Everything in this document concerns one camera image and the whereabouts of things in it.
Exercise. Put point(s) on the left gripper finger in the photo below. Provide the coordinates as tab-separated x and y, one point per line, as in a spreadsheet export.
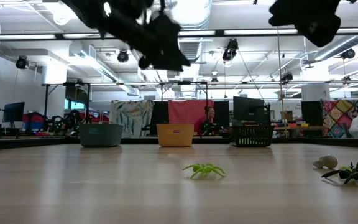
149	63
176	57

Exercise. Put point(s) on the white toy skull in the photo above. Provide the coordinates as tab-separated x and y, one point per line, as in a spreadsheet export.
325	161

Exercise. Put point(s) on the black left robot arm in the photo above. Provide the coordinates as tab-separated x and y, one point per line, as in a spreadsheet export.
104	12

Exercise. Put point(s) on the black ceiling spotlight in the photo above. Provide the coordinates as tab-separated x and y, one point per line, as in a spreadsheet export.
287	76
22	63
347	53
230	49
123	56

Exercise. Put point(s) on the black partition panel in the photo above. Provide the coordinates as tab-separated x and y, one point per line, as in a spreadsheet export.
161	112
222	113

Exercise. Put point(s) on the red hanging cloth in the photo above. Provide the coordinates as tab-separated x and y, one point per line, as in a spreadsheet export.
185	110

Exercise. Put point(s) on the white patterned hanging cloth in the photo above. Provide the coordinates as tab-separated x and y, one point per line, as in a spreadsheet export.
132	116

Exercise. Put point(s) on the black robot with green lights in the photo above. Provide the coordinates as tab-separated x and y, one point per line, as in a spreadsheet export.
209	127
67	123

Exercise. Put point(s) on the yellow plastic bin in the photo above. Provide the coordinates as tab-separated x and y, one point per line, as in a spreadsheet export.
175	138

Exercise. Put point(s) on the teal plastic bin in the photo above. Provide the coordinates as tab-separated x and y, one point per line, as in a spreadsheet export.
100	135

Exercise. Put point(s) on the brown cardboard box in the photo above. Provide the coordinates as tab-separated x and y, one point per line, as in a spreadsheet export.
287	116

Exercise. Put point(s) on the black slotted plastic basket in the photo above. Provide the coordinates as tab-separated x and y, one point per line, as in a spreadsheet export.
253	137

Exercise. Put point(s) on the colourful patchwork quilt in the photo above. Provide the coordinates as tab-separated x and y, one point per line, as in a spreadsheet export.
337	115

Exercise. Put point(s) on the cluttered wooden desk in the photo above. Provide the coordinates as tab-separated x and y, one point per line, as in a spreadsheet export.
301	127

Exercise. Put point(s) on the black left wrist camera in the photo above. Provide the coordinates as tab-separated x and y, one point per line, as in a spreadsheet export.
166	28

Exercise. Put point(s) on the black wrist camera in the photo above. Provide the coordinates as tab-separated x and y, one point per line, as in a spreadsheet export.
166	28
322	31

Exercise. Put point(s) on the black workstation frame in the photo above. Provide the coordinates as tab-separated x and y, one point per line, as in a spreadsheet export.
179	83

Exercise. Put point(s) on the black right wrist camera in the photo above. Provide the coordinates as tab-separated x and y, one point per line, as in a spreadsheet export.
322	31

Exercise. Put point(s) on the black frame beam with lights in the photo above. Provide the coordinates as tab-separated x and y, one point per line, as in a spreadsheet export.
259	32

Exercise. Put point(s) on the silver ventilation duct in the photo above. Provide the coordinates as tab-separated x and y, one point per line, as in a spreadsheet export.
194	12

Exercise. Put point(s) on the black aluminium table frame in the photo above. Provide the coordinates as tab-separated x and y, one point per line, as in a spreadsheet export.
42	142

